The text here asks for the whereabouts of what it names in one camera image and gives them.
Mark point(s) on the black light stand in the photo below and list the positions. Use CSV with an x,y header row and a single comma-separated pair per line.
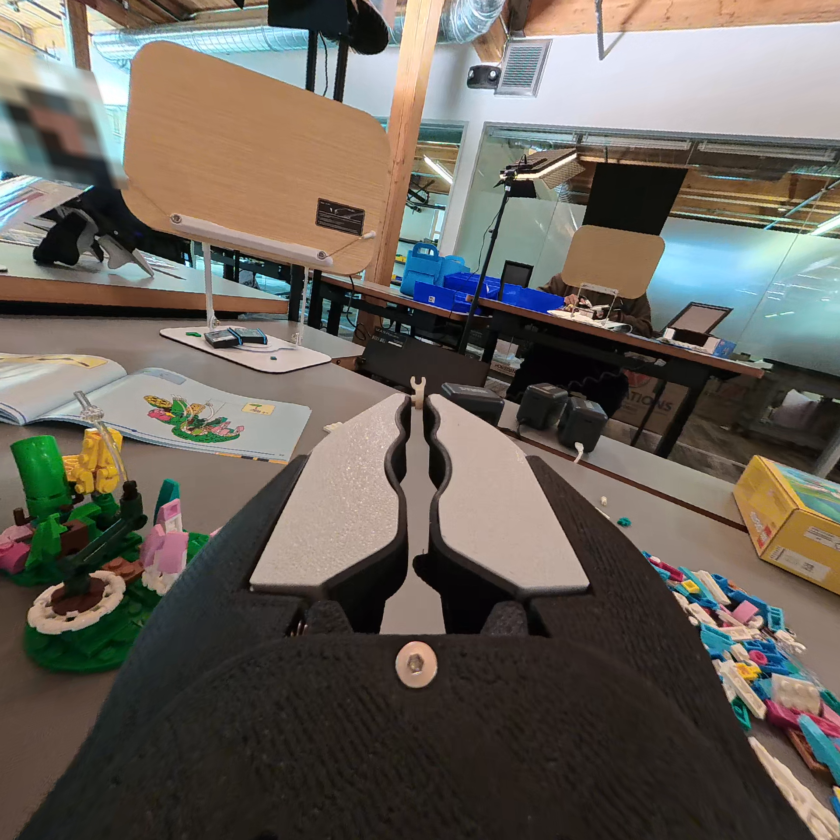
x,y
489,262

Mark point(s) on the grey table wooden edge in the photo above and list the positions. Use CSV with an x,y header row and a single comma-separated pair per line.
x,y
131,285

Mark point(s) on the large wooden board stand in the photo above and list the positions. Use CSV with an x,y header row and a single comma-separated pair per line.
x,y
249,144

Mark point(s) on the long wooden table black legs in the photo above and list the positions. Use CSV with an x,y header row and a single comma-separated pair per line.
x,y
590,328

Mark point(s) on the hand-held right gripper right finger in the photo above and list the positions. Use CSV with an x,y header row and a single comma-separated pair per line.
x,y
499,512

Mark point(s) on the metal vent grille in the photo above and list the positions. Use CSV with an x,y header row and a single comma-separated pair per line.
x,y
523,67

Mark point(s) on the black charger block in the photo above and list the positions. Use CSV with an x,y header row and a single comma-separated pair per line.
x,y
583,423
543,405
474,400

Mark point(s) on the small white lego clip piece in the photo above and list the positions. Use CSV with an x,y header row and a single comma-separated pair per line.
x,y
417,388

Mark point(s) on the black wall speaker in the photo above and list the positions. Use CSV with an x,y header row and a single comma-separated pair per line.
x,y
484,75

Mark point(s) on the wooden pillar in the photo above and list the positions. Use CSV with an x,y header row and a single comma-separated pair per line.
x,y
407,164

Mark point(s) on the open box black lid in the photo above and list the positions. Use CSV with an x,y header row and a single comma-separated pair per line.
x,y
699,321

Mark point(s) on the black equipment case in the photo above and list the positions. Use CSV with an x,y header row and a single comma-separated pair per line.
x,y
420,361

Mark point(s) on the light blue plastic caddy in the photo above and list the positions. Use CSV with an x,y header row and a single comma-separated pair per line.
x,y
423,269

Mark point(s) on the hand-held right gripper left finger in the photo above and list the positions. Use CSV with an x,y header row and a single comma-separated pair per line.
x,y
328,505

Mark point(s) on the yellow lego box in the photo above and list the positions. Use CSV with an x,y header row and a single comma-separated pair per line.
x,y
774,518

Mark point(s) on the silver air duct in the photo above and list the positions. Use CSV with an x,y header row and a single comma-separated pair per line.
x,y
472,19

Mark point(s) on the black hanging panel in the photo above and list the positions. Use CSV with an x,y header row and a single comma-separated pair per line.
x,y
630,197

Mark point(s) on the lego instruction booklet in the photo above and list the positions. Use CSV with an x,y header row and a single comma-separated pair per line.
x,y
197,400

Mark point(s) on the green lego garden model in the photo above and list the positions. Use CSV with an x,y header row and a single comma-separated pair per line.
x,y
65,636

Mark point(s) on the pile of loose lego bricks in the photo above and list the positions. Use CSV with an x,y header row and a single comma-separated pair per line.
x,y
741,656

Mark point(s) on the blue plastic bin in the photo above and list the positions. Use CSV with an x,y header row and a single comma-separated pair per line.
x,y
525,300
472,282
439,298

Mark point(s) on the black blue-edged battery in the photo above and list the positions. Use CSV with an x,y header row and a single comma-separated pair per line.
x,y
220,338
250,336

